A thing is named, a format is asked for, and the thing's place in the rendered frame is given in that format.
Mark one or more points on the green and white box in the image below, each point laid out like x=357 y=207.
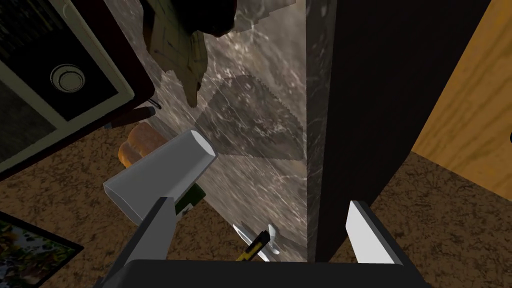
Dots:
x=192 y=198

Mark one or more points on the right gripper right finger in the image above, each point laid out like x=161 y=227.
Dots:
x=366 y=240

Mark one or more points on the black framed picture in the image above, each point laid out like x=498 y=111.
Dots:
x=28 y=252

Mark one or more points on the white cup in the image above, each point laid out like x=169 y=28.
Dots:
x=160 y=176

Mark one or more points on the dark sink with cream rim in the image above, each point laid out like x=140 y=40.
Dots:
x=60 y=76

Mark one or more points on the brown bread loaf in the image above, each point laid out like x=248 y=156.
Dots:
x=140 y=144

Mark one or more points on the dark brown utensil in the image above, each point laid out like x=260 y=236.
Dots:
x=132 y=116

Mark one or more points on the silver knife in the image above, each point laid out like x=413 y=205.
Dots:
x=242 y=234

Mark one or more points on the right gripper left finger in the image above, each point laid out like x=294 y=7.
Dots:
x=154 y=232

